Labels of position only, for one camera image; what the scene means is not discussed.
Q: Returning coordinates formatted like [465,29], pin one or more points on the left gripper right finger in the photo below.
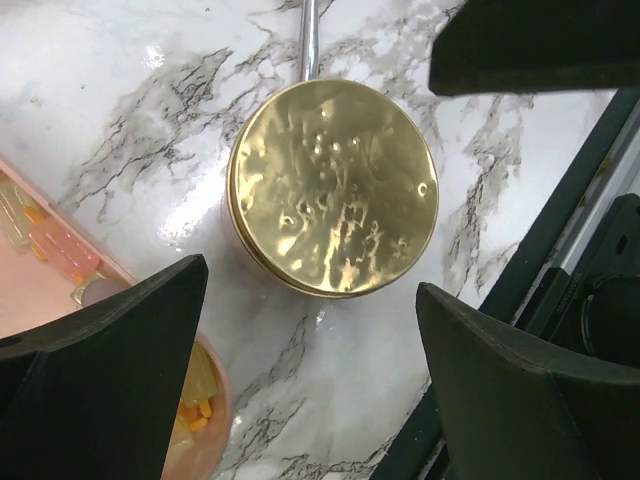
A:
[513,406]

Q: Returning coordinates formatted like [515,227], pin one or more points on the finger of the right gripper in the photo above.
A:
[535,46]

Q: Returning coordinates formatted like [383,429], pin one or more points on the gold jar lid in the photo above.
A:
[332,189]

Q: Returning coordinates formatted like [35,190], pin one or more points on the metal candy scoop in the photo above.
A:
[309,41]

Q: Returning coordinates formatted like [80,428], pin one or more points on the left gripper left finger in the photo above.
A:
[94,394]

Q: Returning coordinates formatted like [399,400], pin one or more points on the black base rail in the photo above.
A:
[417,441]

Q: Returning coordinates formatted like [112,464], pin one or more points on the pink tray popsicle candies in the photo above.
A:
[49,270]

